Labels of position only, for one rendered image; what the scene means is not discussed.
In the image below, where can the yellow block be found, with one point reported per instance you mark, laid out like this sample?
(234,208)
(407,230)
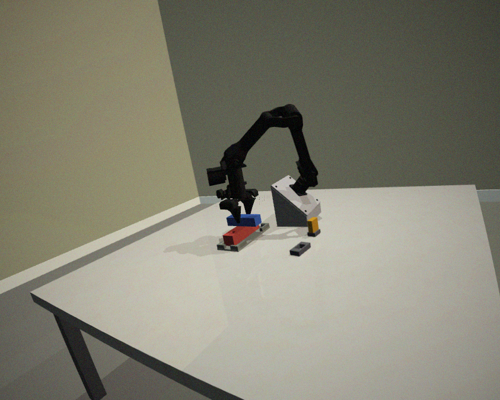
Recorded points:
(312,225)

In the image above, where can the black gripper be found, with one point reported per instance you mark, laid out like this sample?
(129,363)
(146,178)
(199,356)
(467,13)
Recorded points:
(239,193)

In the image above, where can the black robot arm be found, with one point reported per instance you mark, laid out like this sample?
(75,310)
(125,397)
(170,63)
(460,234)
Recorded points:
(235,154)

